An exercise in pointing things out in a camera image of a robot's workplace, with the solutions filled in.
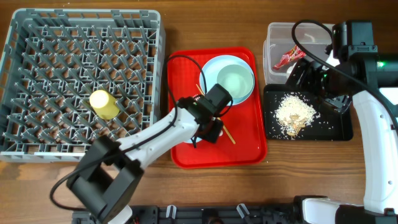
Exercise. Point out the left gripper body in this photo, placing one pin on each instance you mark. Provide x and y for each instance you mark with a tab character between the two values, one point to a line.
212	132

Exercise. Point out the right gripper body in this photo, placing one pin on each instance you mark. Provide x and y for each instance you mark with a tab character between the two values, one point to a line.
320	84

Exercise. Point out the rice and peanut scraps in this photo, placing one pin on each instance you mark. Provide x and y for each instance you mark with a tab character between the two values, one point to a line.
293	114

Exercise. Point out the red snack wrapper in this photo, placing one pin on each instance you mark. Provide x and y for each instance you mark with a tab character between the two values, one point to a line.
293	54

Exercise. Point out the green bowl with leftovers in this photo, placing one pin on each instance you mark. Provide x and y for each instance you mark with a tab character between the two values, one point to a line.
237	80

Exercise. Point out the yellow plastic cup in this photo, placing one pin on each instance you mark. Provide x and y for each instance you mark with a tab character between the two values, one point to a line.
104	104

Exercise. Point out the light blue bowl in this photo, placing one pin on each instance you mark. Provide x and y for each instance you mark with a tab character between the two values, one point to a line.
192	140

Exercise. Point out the white tissue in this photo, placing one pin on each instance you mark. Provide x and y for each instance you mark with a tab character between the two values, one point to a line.
289	70

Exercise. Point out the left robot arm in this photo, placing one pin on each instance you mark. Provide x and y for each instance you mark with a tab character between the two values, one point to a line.
108	174

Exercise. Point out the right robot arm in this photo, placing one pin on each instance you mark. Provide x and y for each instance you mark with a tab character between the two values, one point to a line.
370	80

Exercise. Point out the black waste tray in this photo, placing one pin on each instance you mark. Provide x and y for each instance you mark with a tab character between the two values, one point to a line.
327	126

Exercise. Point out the grey dishwasher rack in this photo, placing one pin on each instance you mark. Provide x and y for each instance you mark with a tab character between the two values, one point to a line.
54	59

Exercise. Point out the wooden chopstick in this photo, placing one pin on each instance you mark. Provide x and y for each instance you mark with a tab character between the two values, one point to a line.
225	130

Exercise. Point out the red plastic tray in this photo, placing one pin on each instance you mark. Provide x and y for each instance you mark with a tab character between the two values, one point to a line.
244	121

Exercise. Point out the clear plastic bin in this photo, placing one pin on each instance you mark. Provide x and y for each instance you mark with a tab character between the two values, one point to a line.
279	41

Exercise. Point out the light blue plate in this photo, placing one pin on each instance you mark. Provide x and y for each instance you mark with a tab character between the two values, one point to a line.
213	66

